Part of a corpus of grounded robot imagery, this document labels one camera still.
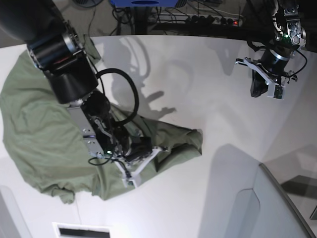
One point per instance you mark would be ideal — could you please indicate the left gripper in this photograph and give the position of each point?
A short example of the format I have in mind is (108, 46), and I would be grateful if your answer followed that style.
(270, 68)

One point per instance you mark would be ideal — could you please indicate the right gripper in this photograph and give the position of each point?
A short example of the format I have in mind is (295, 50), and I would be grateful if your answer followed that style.
(132, 154)

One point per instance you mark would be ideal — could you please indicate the green t-shirt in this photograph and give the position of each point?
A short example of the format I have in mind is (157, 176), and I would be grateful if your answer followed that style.
(48, 150)

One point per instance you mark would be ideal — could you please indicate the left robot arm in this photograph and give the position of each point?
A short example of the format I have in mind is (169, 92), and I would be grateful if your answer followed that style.
(288, 31)

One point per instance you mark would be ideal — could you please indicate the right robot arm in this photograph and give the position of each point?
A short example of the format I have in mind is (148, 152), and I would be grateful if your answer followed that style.
(54, 47)

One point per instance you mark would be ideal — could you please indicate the black power strip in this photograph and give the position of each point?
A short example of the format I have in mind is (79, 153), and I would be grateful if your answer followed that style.
(173, 18)

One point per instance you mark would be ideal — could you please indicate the blue box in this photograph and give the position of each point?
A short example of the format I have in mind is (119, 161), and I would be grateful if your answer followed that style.
(144, 3)

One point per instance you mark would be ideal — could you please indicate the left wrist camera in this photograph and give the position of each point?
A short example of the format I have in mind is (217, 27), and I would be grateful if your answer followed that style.
(276, 91)

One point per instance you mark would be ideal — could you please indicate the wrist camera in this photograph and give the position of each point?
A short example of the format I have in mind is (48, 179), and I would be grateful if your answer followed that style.
(135, 181)
(276, 91)

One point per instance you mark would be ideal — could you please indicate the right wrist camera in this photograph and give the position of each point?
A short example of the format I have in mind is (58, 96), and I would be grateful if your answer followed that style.
(135, 181)

